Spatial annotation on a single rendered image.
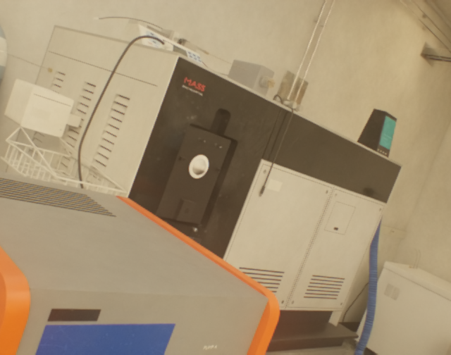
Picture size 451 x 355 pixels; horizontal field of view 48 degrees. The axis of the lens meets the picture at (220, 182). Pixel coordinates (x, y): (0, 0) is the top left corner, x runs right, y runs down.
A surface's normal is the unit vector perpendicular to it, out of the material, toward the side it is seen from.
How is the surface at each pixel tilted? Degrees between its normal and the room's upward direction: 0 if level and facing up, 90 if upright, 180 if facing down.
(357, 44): 90
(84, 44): 90
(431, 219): 90
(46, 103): 90
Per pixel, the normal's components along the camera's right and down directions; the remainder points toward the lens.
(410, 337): -0.68, -0.19
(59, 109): 0.64, 0.31
